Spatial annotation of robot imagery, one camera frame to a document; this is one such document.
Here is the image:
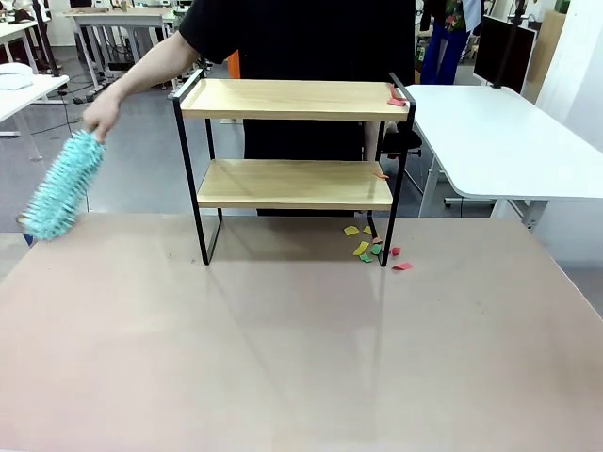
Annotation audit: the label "person's right hand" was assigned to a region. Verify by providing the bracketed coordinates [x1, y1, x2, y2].
[84, 88, 125, 143]

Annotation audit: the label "teal microfibre duster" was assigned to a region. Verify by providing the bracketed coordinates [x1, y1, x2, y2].
[21, 130, 106, 242]

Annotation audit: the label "person's right forearm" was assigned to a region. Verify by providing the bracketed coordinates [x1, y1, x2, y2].
[110, 31, 204, 103]

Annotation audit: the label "white side table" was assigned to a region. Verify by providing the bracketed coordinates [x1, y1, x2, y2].
[0, 73, 71, 162]

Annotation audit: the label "black stand pole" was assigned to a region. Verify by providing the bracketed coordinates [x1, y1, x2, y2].
[31, 0, 63, 79]

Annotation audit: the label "grey workshop desk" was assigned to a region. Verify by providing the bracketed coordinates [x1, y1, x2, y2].
[64, 7, 189, 93]

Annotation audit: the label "white cloth bundle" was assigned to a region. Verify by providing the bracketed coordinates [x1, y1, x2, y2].
[0, 62, 35, 90]

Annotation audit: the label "white background desk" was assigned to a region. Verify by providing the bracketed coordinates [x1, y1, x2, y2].
[0, 21, 40, 74]

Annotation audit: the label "person torso in black shirt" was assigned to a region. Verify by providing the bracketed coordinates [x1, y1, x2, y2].
[177, 0, 418, 218]

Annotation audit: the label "black stool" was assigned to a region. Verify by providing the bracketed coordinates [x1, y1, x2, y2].
[388, 129, 424, 161]

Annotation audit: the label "person in blue trousers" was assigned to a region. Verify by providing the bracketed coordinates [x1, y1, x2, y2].
[418, 0, 484, 86]

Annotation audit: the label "large white curved table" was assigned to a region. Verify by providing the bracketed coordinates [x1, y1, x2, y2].
[402, 84, 603, 232]

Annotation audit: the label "black monitor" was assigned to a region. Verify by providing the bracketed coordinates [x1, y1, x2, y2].
[473, 13, 538, 95]

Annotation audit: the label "brown cardboard panel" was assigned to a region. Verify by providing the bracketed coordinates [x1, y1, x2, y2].
[525, 8, 569, 103]

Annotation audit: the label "two-tier wooden black-frame shelf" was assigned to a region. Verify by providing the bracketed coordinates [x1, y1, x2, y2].
[172, 69, 416, 268]

